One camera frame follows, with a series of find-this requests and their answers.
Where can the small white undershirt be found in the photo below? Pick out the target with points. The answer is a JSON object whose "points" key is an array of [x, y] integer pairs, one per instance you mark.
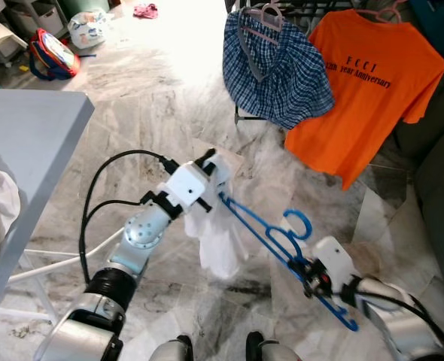
{"points": [[218, 248]]}

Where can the blue plastic hanger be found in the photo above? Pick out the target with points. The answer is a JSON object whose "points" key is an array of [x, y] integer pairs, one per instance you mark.
{"points": [[309, 226]]}

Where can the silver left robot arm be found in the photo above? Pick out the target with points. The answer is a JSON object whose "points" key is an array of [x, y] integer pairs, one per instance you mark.
{"points": [[143, 229]]}

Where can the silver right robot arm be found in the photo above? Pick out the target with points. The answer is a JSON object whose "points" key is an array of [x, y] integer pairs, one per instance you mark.
{"points": [[402, 331]]}

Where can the pink plastic hanger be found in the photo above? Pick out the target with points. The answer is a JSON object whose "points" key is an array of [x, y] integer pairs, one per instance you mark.
{"points": [[271, 11], [380, 13]]}

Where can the silver right robot leg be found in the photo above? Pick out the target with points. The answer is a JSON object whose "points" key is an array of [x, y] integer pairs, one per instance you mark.
{"points": [[271, 347]]}

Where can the silver robot leg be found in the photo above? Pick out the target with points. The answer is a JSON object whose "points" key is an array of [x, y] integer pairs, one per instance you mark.
{"points": [[171, 348], [271, 347]]}

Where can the blue plaid shorts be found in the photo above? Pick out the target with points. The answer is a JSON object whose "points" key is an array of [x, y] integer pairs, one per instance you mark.
{"points": [[282, 83]]}

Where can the silver left robot leg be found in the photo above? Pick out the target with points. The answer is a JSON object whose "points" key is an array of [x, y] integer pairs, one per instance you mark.
{"points": [[171, 348]]}

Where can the crumpled dark pink cloth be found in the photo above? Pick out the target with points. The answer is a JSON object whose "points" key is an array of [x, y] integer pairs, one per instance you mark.
{"points": [[146, 11]]}

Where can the orange printed t-shirt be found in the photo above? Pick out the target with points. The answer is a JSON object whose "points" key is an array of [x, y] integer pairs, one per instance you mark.
{"points": [[372, 113]]}

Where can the light blue folding table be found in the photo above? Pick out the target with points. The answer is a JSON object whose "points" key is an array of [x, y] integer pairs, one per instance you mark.
{"points": [[34, 135]]}

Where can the white printed plastic bag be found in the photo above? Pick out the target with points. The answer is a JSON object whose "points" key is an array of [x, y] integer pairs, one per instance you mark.
{"points": [[86, 30]]}

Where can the red and blue backpack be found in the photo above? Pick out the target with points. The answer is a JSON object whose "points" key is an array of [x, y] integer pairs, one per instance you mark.
{"points": [[53, 56]]}

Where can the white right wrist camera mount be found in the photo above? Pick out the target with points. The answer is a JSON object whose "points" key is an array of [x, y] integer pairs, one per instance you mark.
{"points": [[333, 259]]}

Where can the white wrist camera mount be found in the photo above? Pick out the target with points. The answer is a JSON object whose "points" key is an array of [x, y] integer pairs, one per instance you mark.
{"points": [[333, 259], [184, 184]]}

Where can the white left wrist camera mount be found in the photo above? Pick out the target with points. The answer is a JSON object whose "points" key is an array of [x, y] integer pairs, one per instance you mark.
{"points": [[184, 184]]}

